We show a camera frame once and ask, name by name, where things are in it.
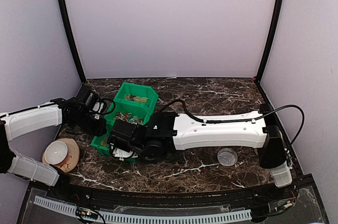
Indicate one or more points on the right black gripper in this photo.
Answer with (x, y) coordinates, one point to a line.
(156, 159)

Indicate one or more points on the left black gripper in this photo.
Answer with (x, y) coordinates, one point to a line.
(101, 129)

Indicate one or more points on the green three-compartment bin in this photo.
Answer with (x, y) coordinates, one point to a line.
(134, 104)

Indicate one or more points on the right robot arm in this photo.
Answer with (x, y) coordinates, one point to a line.
(257, 129)

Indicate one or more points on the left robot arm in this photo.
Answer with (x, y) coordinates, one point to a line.
(23, 122)

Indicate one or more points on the blue mixed candies pile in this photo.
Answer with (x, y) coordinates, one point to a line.
(129, 117)

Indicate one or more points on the green yellow candies pile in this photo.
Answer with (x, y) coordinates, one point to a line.
(138, 99)

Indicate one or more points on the wooden slice coaster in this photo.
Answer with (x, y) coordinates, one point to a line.
(72, 158)

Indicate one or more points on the white bowl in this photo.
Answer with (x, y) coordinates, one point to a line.
(56, 152)

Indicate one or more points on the clear plastic lid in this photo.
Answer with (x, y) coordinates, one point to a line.
(227, 157)

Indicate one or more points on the black front rail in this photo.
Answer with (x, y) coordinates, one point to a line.
(184, 189)

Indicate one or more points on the left black frame post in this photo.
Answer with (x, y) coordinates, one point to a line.
(71, 40)

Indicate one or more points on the black frame post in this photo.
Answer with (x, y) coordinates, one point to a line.
(269, 41)
(71, 40)

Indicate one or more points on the right black frame post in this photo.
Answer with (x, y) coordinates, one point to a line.
(269, 41)

